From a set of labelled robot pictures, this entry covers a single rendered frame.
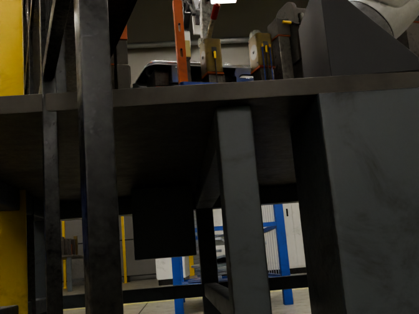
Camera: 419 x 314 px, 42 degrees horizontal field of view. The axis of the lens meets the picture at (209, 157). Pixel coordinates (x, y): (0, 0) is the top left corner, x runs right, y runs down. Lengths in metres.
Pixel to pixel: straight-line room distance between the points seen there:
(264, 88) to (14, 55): 1.40
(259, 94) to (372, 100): 0.24
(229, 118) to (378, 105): 0.32
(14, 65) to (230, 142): 1.35
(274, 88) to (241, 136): 0.12
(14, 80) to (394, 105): 1.56
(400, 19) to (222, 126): 0.52
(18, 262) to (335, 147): 1.39
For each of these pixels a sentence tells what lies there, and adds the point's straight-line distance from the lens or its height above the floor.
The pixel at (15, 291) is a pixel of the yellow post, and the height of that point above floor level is 0.28.
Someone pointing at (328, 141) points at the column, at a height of 0.55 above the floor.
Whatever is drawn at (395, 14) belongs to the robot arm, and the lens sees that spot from 1.40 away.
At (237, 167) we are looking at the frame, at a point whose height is 0.52.
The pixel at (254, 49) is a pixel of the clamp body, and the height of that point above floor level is 1.02.
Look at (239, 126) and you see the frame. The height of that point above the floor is 0.61.
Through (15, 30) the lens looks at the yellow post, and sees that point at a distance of 2.41.
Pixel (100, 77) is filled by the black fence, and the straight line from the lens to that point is 0.55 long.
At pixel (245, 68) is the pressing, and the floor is 1.00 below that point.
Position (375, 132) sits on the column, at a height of 0.56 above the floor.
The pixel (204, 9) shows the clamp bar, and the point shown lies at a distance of 1.91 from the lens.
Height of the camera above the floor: 0.32
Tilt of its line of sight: 11 degrees up
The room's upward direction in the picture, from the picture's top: 5 degrees counter-clockwise
